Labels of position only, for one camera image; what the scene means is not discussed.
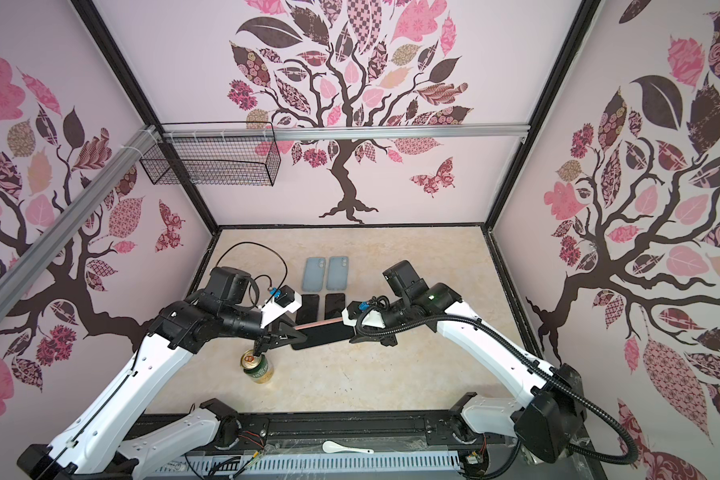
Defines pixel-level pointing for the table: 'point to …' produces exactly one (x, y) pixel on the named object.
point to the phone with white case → (334, 305)
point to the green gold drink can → (257, 367)
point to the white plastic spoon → (334, 447)
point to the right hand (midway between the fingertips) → (353, 329)
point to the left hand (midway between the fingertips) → (300, 339)
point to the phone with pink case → (322, 332)
